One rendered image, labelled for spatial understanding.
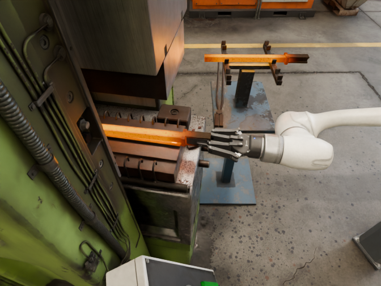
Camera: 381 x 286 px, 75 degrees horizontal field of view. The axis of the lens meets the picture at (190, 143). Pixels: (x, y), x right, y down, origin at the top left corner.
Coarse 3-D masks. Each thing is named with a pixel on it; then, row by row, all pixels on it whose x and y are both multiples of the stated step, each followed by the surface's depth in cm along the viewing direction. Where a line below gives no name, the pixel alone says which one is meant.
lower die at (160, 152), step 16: (160, 128) 88; (176, 128) 88; (112, 144) 83; (128, 144) 83; (144, 144) 83; (160, 144) 82; (176, 144) 82; (144, 160) 80; (160, 160) 80; (176, 160) 79; (144, 176) 81; (160, 176) 79; (176, 176) 83
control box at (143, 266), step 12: (132, 264) 40; (144, 264) 39; (156, 264) 42; (168, 264) 45; (180, 264) 49; (108, 276) 41; (120, 276) 40; (132, 276) 39; (144, 276) 38; (156, 276) 40; (168, 276) 43; (180, 276) 46; (192, 276) 50; (204, 276) 55
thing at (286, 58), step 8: (208, 56) 111; (216, 56) 111; (224, 56) 111; (232, 56) 111; (240, 56) 111; (248, 56) 111; (256, 56) 111; (264, 56) 111; (272, 56) 111; (280, 56) 111; (288, 56) 110; (296, 56) 110; (304, 56) 110
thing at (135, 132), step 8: (104, 128) 84; (112, 128) 84; (120, 128) 84; (128, 128) 84; (136, 128) 84; (144, 128) 84; (128, 136) 84; (136, 136) 83; (144, 136) 82; (152, 136) 82; (160, 136) 81; (168, 136) 81; (176, 136) 81; (184, 136) 80; (192, 136) 79; (200, 136) 79; (208, 136) 79; (184, 144) 81
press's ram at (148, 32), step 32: (64, 0) 37; (96, 0) 36; (128, 0) 35; (160, 0) 41; (96, 32) 40; (128, 32) 39; (160, 32) 43; (96, 64) 44; (128, 64) 43; (160, 64) 46
